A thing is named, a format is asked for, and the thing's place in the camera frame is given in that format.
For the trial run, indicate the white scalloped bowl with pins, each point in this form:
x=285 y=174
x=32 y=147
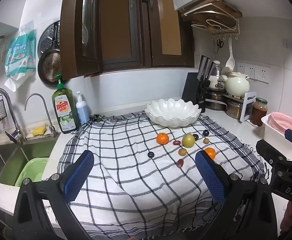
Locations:
x=172 y=115

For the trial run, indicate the yellow sponge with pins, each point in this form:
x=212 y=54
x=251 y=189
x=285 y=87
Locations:
x=39 y=131

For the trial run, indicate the brown wooden window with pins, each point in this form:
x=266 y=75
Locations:
x=116 y=25

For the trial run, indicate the steel cooking pot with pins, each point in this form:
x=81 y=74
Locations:
x=214 y=102
x=234 y=110

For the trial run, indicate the chrome gooseneck faucet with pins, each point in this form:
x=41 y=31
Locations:
x=45 y=101

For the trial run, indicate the orange mandarin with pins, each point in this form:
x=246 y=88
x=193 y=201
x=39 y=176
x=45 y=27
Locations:
x=162 y=138
x=211 y=152

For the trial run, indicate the green plastic basin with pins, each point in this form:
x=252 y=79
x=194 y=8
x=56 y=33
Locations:
x=33 y=170

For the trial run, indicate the black white checkered cloth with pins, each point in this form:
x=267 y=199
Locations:
x=126 y=175

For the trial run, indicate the wooden cutting board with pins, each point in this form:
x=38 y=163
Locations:
x=218 y=3

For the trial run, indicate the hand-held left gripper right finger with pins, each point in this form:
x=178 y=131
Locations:
x=209 y=177

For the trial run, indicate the person's right hand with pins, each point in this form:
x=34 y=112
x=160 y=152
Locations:
x=289 y=216

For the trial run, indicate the clear adhesive wall hook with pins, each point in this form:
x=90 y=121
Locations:
x=289 y=43

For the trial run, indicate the steel kitchen sink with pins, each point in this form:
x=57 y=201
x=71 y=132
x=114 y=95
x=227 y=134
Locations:
x=1 y=160

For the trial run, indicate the pink colander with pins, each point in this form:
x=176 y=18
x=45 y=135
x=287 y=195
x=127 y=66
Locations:
x=283 y=122

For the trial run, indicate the small white lidded pot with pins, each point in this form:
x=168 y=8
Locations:
x=216 y=78

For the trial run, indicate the white plastic container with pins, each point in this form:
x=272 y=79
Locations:
x=275 y=142

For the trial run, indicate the black scissors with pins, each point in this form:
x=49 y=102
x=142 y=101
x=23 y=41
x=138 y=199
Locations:
x=220 y=44

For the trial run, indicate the round steel steamer tray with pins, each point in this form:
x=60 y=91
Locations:
x=48 y=36

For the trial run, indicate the dark purple grape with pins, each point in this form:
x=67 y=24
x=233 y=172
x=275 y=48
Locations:
x=150 y=154

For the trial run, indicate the white ladle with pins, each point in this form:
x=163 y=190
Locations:
x=230 y=60

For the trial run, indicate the red date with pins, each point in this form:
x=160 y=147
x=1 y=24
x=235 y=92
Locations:
x=176 y=143

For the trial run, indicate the printed plastic bag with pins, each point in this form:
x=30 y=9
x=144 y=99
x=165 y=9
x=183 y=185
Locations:
x=20 y=55

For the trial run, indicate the chrome pull-out faucet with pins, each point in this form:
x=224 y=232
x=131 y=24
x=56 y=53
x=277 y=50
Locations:
x=9 y=101

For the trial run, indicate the black-rimmed perforated pan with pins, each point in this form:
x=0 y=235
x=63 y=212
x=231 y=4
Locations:
x=50 y=66

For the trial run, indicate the cream ceramic teapot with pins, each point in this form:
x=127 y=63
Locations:
x=237 y=85

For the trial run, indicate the dark plum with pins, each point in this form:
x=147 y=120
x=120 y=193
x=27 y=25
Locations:
x=206 y=132
x=196 y=137

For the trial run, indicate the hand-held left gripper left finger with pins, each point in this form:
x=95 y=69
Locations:
x=78 y=177

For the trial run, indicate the blue pump soap bottle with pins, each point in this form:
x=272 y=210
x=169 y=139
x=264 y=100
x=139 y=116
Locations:
x=82 y=111

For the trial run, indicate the red grape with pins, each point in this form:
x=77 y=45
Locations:
x=180 y=163

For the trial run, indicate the glass jar of red sauce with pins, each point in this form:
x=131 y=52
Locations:
x=258 y=112

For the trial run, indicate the green apple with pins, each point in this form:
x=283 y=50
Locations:
x=188 y=140

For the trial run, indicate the black knife block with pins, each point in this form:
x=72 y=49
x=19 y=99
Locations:
x=191 y=90

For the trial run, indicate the green dish soap bottle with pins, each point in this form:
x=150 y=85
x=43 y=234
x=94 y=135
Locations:
x=64 y=110

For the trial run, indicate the white wall outlet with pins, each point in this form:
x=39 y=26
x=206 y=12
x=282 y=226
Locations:
x=251 y=71
x=263 y=74
x=240 y=69

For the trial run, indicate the glass pot lid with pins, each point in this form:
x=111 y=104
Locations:
x=211 y=22

